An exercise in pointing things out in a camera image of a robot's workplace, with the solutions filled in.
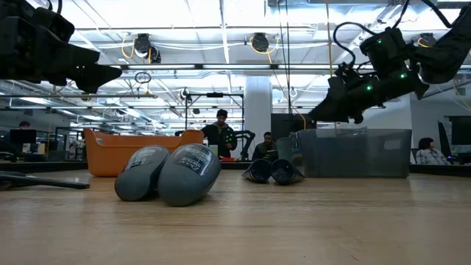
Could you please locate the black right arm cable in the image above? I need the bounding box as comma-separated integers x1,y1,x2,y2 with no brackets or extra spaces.
332,21,377,67

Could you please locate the black computer monitor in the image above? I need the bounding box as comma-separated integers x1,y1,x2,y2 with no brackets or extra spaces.
450,115,471,146
9,129,38,146

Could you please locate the grey body wash bottle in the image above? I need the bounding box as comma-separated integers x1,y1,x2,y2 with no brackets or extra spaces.
157,143,222,208
113,144,171,202

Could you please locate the white pillar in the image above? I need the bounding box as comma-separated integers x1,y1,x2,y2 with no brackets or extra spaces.
244,76,272,148

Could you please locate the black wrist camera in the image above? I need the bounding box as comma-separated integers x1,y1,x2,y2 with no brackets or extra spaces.
359,26,411,76
32,7,76,44

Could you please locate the grey plastic bin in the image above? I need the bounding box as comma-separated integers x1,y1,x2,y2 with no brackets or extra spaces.
288,128,413,180

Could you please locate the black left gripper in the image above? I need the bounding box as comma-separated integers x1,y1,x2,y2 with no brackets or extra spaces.
0,13,123,94

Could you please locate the teal plastic bin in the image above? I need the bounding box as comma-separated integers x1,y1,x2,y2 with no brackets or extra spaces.
276,137,295,163

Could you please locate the black ceiling cable reel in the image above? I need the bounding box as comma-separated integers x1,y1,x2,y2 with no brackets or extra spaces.
419,32,438,49
251,32,270,53
132,33,162,65

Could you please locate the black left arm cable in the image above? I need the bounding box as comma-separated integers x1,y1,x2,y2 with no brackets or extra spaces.
45,0,64,15

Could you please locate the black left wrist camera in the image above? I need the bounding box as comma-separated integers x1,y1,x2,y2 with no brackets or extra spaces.
32,7,76,44

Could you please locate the black hanging cable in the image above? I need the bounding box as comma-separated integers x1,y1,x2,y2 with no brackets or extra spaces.
277,0,292,116

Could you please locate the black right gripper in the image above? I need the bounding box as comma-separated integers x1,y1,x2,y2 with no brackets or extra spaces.
308,63,431,125

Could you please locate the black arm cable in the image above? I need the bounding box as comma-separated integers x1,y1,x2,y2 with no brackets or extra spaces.
45,0,64,15
332,21,377,67

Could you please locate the orange plastic bin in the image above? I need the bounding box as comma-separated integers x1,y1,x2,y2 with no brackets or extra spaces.
83,128,205,178

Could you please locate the black plastic comb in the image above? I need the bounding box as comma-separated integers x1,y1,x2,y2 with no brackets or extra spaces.
0,172,91,191

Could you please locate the black gantry frame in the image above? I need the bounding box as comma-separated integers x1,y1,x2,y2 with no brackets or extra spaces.
184,92,245,132

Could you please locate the black panel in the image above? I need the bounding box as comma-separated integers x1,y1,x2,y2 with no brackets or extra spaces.
270,113,318,141

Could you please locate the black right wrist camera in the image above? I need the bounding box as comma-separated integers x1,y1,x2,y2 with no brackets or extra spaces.
359,26,411,76

